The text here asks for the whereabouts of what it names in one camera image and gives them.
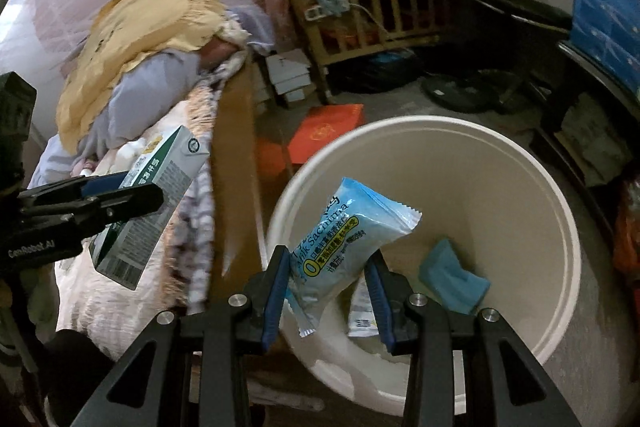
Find white plastic bucket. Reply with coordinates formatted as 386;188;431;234
265;116;581;417

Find dark wooden table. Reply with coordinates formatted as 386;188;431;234
527;34;640;233

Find blue tissue multipack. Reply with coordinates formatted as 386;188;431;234
569;0;640;100

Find black swivel chair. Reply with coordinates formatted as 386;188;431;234
467;0;575;44

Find blue snack packet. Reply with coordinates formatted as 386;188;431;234
286;177;420;340

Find red flat box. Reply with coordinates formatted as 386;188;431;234
286;103;366;166

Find wooden bed frame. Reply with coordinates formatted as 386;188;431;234
207;54;283;313

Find lavender quilt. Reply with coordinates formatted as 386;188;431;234
30;2;276;190

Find black fan base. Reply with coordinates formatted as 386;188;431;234
421;71;522;114

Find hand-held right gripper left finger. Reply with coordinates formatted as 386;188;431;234
70;246;291;427

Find yellow knitted blanket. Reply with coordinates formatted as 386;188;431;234
55;0;227;152

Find black bag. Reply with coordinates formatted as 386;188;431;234
329;51;422;94

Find stack of white boxes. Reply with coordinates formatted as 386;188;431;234
264;48;315;108

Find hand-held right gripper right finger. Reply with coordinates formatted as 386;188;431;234
365;254;581;427

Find green white carton box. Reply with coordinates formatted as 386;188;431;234
90;125;210;292

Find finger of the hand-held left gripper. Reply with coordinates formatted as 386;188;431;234
17;172;132;208
20;184;164;240

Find orange plastic bag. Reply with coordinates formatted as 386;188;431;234
611;174;640;280

